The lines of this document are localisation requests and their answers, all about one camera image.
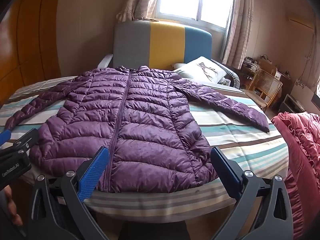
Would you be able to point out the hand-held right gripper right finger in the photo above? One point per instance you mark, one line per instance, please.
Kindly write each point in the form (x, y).
(226, 168)

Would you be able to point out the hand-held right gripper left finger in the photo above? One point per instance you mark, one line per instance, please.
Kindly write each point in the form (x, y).
(96, 166)

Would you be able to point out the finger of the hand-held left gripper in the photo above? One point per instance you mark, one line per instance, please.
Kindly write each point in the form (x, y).
(27, 138)
(4, 137)

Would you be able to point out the purple down jacket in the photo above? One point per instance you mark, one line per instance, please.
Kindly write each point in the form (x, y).
(140, 130)

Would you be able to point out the person's left hand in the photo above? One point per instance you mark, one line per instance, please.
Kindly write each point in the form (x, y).
(12, 205)

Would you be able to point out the striped bed sheet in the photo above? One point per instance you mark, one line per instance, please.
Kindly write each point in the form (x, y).
(237, 142)

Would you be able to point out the red ruffled blanket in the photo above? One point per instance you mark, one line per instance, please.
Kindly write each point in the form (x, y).
(302, 155)

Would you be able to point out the rattan chair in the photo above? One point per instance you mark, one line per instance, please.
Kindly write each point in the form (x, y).
(266, 85)

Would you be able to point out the white storage box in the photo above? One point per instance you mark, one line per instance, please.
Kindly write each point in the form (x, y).
(295, 103)

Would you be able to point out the white printed pillow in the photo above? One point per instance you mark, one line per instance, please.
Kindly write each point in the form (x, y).
(202, 71)

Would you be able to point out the wooden wardrobe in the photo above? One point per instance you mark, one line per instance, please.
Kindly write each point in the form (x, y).
(30, 37)

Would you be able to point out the cluttered desk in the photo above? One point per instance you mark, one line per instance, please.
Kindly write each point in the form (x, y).
(250, 63)

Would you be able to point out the grey yellow blue headboard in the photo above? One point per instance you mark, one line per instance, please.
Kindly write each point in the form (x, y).
(165, 45)

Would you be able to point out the window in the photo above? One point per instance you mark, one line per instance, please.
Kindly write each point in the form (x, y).
(197, 0)

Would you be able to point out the grey bed rail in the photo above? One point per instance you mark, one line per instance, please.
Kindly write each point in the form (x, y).
(106, 60)
(233, 76)

